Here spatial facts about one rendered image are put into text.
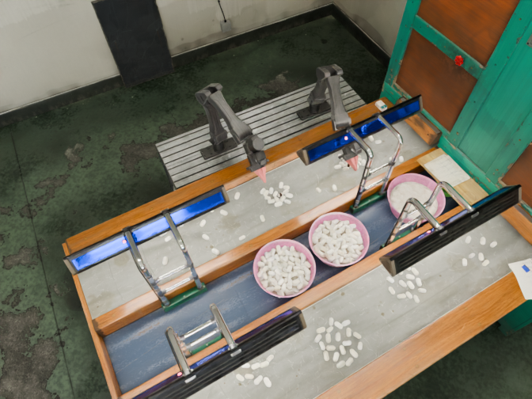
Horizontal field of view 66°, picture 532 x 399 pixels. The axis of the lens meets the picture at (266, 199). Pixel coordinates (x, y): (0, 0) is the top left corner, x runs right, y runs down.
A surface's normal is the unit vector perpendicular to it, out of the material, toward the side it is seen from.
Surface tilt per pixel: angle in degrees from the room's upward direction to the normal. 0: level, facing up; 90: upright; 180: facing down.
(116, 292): 0
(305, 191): 0
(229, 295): 0
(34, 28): 90
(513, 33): 90
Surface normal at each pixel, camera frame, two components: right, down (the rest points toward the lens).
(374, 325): -0.02, -0.54
